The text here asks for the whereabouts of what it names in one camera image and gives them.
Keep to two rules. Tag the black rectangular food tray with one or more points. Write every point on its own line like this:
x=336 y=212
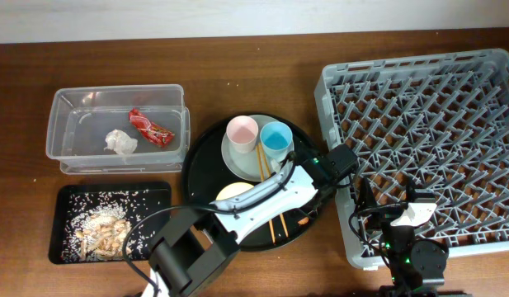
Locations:
x=158 y=196

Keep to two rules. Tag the round black tray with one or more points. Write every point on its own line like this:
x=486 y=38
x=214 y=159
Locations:
x=203 y=176

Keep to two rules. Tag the food scraps and rice pile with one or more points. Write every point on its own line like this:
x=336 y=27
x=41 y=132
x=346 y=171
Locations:
x=98 y=223

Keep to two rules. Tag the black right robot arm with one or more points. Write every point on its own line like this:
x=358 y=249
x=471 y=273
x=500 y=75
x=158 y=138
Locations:
x=416 y=265

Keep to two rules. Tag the red snack wrapper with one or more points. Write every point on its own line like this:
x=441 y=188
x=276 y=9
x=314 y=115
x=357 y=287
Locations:
x=152 y=132

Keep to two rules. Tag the light blue plastic cup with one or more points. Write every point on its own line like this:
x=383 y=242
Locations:
x=277 y=139

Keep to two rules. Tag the pink plastic cup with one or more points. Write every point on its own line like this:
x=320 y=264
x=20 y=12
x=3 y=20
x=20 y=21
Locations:
x=242 y=132

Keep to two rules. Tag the wooden chopstick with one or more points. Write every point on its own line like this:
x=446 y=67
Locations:
x=268 y=174
x=263 y=178

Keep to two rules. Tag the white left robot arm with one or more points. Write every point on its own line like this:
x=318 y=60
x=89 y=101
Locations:
x=198 y=242

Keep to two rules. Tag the yellow plastic bowl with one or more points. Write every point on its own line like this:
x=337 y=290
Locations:
x=233 y=189

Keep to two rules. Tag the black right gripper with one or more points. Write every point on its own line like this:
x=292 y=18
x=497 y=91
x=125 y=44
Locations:
x=367 y=205

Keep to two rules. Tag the grey plastic dishwasher rack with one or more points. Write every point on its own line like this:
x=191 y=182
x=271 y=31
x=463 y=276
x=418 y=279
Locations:
x=441 y=121

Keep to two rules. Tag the grey round plate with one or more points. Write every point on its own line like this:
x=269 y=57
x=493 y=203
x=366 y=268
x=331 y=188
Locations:
x=245 y=165

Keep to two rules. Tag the crumpled white tissue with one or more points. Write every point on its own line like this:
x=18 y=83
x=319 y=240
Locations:
x=119 y=142

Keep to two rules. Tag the clear plastic waste bin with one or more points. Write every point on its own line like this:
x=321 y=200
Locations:
x=82 y=117

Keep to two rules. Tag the orange carrot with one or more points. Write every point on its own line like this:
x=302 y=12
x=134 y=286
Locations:
x=303 y=221

